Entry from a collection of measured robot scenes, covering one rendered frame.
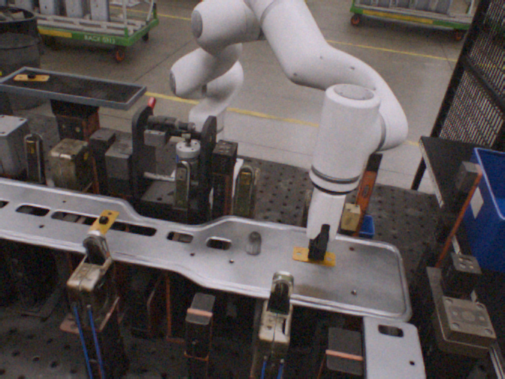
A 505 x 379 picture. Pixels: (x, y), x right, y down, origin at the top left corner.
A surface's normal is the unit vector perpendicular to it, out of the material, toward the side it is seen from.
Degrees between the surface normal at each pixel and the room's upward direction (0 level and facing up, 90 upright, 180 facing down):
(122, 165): 90
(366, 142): 90
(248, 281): 0
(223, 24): 80
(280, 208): 0
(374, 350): 0
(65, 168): 90
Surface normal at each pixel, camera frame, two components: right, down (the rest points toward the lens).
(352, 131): -0.04, 0.57
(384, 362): 0.08, -0.82
